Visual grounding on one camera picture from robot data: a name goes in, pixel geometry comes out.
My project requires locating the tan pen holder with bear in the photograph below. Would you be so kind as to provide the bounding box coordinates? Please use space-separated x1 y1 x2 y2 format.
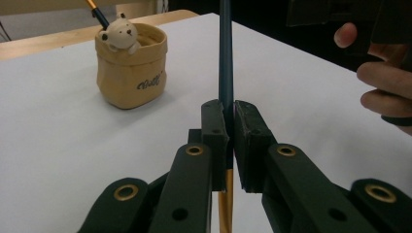
94 12 169 111

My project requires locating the dark blue pen gold end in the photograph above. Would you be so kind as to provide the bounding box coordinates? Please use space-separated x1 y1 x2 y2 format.
217 0 235 233
85 0 111 31

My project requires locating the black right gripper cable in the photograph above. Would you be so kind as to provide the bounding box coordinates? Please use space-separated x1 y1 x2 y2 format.
380 114 412 128

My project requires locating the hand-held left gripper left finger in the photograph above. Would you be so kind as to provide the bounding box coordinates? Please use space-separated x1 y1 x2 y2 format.
148 98 230 233

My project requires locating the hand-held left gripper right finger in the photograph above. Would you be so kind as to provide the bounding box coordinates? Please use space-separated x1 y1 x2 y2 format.
233 100 379 233

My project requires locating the light wooden furniture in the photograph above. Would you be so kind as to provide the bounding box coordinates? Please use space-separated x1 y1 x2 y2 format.
0 0 161 17

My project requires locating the white table sheet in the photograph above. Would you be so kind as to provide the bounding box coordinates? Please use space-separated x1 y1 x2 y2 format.
0 13 412 233

